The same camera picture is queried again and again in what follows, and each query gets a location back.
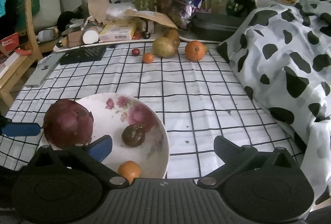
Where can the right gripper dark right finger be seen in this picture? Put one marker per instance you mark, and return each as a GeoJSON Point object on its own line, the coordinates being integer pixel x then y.
{"type": "Point", "coordinates": [236, 159]}

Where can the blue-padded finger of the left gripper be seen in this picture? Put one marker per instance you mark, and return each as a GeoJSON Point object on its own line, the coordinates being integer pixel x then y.
{"type": "Point", "coordinates": [21, 129]}

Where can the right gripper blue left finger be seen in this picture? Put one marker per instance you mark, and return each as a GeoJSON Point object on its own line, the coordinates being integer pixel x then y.
{"type": "Point", "coordinates": [90, 158]}

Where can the small orange tangerine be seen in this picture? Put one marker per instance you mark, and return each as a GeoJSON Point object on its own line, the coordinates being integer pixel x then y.
{"type": "Point", "coordinates": [148, 58]}

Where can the red dragon fruit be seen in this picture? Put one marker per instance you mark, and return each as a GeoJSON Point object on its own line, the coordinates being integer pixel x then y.
{"type": "Point", "coordinates": [67, 123]}

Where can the dark passion fruit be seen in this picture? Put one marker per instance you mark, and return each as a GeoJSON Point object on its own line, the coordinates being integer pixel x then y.
{"type": "Point", "coordinates": [133, 135]}

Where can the floral white plate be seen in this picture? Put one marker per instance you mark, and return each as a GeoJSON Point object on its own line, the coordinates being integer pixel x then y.
{"type": "Point", "coordinates": [112, 113]}

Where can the wooden chair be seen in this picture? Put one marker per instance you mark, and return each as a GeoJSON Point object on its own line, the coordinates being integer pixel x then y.
{"type": "Point", "coordinates": [19, 47]}

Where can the checked white tablecloth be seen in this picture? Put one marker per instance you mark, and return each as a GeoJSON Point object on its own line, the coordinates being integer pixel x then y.
{"type": "Point", "coordinates": [196, 101]}

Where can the small red fruit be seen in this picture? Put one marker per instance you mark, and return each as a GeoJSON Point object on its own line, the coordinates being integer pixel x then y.
{"type": "Point", "coordinates": [135, 52]}

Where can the cow print cloth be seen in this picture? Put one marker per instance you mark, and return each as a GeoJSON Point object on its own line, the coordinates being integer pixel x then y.
{"type": "Point", "coordinates": [281, 56]}

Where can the white cap orange bottle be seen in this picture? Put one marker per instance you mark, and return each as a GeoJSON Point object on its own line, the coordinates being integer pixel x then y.
{"type": "Point", "coordinates": [91, 35]}

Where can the yellow white medicine box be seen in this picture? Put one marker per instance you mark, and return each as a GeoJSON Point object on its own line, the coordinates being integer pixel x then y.
{"type": "Point", "coordinates": [118, 31]}

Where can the black zip case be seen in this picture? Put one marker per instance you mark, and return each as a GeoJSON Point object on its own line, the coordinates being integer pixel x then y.
{"type": "Point", "coordinates": [214, 26]}

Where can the small black bottle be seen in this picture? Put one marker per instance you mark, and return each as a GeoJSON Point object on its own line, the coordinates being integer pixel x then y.
{"type": "Point", "coordinates": [146, 34]}

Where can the brown pear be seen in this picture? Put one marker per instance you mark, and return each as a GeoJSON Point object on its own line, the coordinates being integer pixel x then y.
{"type": "Point", "coordinates": [173, 35]}

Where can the white tray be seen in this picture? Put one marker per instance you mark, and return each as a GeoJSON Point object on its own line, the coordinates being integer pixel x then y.
{"type": "Point", "coordinates": [184, 36]}

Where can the torn brown paper bag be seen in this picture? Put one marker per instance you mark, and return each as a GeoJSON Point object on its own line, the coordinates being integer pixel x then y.
{"type": "Point", "coordinates": [98, 10]}

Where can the brown paper envelope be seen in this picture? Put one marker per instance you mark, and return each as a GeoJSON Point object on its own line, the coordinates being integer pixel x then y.
{"type": "Point", "coordinates": [157, 17]}

